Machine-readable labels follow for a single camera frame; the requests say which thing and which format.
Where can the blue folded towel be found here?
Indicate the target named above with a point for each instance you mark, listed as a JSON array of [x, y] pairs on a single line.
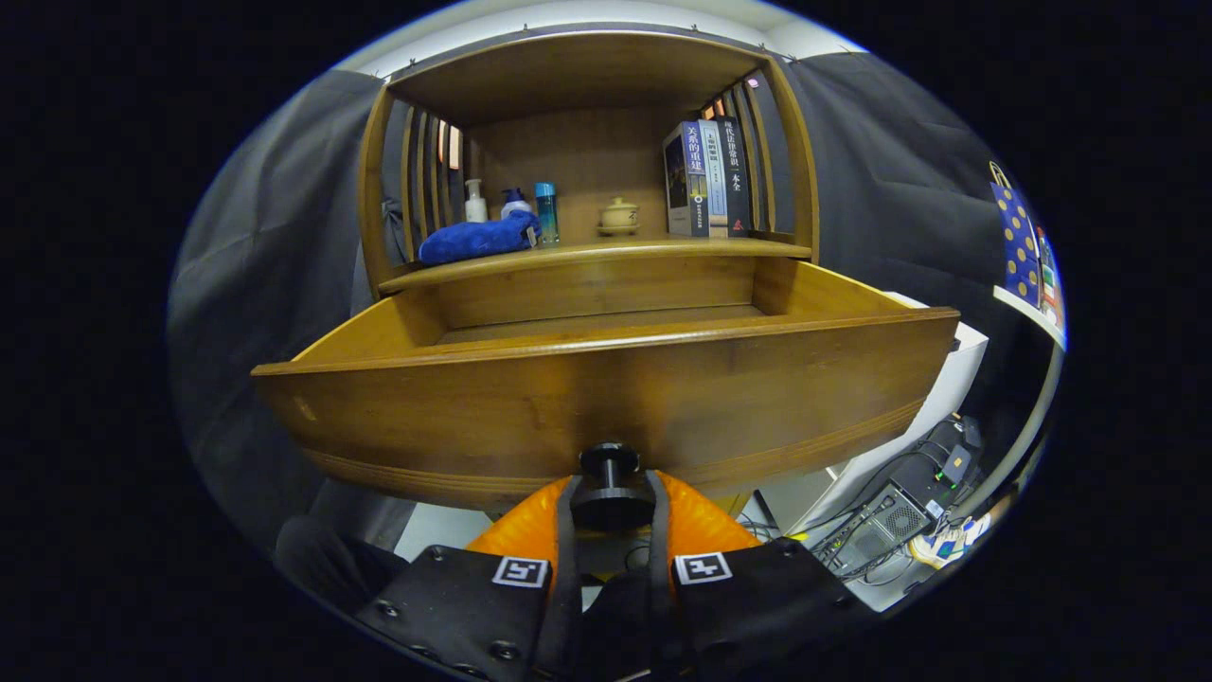
[[473, 242]]

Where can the white bottle with blue cap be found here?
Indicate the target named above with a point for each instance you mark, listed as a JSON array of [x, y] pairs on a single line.
[[515, 204]]

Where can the black backdrop cloth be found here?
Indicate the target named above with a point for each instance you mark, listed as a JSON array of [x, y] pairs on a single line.
[[275, 246]]

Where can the beige lidded tea cup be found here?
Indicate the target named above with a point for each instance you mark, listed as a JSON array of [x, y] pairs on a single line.
[[619, 216]]

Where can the white sneaker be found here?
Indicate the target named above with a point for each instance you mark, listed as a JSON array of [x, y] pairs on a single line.
[[947, 545]]

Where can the wooden drawer with black knob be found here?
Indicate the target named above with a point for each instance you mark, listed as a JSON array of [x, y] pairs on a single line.
[[606, 398]]

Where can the white storage box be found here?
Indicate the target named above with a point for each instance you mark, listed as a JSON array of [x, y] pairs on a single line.
[[947, 398]]

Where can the black spine book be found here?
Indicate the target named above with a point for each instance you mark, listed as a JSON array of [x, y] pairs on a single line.
[[737, 175]]

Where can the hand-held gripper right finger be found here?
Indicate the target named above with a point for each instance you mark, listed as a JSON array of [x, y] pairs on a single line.
[[757, 597]]

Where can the wooden cabinet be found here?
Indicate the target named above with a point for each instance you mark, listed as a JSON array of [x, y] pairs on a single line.
[[587, 161]]

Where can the blue polka dot gift bag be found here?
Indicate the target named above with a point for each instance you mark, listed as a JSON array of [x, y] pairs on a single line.
[[1018, 242]]

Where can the white round side table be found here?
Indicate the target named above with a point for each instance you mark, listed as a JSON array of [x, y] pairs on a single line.
[[1027, 311]]

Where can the wooden countertop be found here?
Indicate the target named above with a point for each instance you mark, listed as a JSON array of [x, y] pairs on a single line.
[[606, 254]]

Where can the dark desktop computer box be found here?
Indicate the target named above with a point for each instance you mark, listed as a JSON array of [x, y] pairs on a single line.
[[890, 521]]

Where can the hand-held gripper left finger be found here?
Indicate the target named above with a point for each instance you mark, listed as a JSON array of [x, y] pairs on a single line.
[[454, 606]]

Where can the white pump bottle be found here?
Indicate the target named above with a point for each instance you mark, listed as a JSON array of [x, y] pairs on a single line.
[[475, 206]]

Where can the teal slim bottle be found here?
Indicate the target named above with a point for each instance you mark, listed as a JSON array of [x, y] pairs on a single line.
[[546, 213]]

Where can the pale blue spine book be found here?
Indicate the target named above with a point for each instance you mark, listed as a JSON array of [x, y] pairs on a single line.
[[717, 180]]

